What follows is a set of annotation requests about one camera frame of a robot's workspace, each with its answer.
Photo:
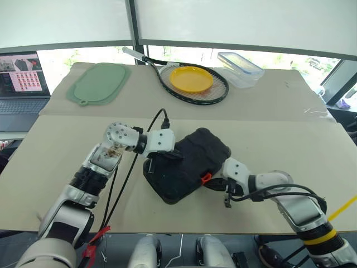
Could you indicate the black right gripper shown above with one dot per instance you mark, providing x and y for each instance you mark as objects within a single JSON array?
[{"x": 233, "y": 191}]

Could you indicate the dark window frame post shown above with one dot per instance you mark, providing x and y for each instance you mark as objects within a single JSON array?
[{"x": 135, "y": 25}]

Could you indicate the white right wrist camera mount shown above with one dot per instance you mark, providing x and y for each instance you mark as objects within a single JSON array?
[{"x": 235, "y": 171}]

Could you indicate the open laptop computer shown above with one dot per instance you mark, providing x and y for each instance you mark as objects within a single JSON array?
[{"x": 22, "y": 89}]

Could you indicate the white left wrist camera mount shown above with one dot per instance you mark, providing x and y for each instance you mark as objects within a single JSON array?
[{"x": 160, "y": 141}]

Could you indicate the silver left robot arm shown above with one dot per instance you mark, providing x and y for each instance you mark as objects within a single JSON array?
[{"x": 83, "y": 190}]

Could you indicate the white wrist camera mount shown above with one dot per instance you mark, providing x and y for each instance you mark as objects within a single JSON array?
[
  {"x": 235, "y": 171},
  {"x": 160, "y": 141}
]

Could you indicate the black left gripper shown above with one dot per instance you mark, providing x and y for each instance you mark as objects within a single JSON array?
[{"x": 154, "y": 163}]

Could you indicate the black shoe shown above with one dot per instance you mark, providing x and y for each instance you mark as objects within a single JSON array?
[{"x": 272, "y": 255}]

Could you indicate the black plastic tool case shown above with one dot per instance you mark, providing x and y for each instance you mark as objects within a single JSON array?
[{"x": 189, "y": 164}]

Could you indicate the green oval silicone mat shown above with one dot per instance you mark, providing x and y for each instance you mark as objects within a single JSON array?
[{"x": 97, "y": 85}]

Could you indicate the black tennis racket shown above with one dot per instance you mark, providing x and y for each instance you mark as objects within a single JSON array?
[{"x": 220, "y": 95}]

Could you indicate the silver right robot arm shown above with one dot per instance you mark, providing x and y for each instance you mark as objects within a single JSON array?
[{"x": 301, "y": 201}]

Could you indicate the dark monitor with black frame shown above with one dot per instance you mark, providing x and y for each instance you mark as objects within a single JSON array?
[{"x": 340, "y": 83}]

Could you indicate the clear container with blue lid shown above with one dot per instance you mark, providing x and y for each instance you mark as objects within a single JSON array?
[{"x": 241, "y": 68}]

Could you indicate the purple small object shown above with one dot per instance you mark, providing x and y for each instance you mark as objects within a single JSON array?
[{"x": 345, "y": 104}]

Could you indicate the yellow plastic plate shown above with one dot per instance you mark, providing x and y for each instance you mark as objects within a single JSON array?
[{"x": 191, "y": 79}]

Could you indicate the yellow zip tie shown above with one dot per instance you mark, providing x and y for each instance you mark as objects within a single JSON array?
[{"x": 334, "y": 215}]

